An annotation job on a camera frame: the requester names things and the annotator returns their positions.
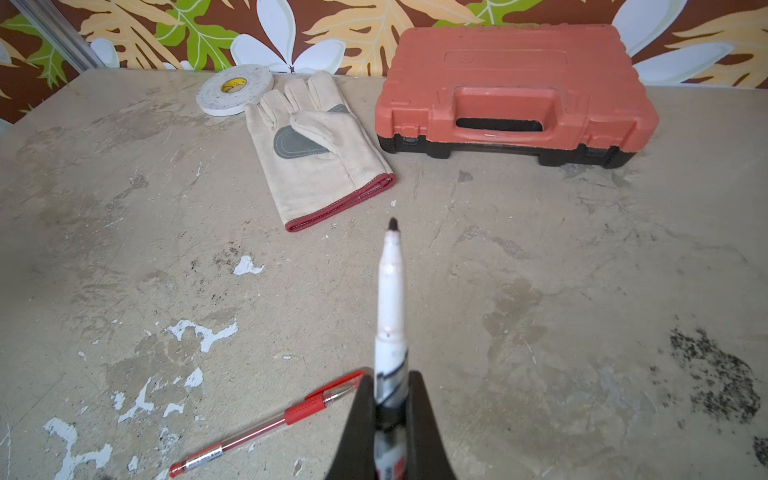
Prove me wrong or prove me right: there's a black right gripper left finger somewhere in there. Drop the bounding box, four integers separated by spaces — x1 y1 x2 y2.
325 375 377 480

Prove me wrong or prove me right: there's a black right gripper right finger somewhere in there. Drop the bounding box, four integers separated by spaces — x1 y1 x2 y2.
405 370 457 480

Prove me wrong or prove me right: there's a white marker pen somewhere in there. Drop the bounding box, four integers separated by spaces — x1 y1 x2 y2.
374 218 409 479

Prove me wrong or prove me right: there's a beige work glove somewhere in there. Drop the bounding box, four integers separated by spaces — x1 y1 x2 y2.
245 71 396 232

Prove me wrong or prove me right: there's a red plastic tool case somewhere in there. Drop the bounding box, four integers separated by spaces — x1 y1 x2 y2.
375 24 659 169

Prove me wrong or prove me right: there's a white tape roll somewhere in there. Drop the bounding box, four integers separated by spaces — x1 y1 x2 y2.
196 64 274 117

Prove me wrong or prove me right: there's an aluminium frame post left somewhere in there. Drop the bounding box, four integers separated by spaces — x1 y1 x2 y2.
11 0 105 73

